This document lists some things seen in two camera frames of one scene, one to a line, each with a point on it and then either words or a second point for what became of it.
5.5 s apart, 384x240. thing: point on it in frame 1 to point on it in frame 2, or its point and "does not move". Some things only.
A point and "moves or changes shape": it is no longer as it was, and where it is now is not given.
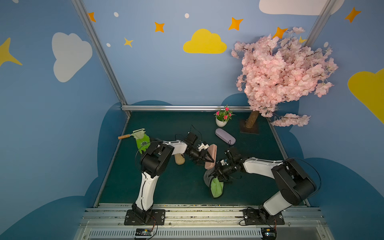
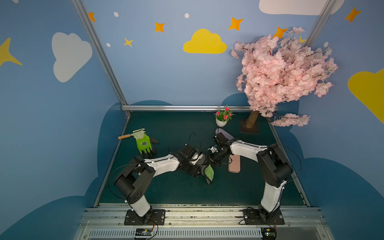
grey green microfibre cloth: (216, 186) moves or changes shape
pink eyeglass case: (212, 150) moves or changes shape
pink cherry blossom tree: (278, 70) does not move
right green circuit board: (268, 233) does not move
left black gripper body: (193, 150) to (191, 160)
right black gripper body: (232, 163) to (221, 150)
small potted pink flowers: (223, 116) does not move
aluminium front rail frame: (201, 221) does not move
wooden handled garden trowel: (137, 134) does not move
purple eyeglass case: (225, 136) does not move
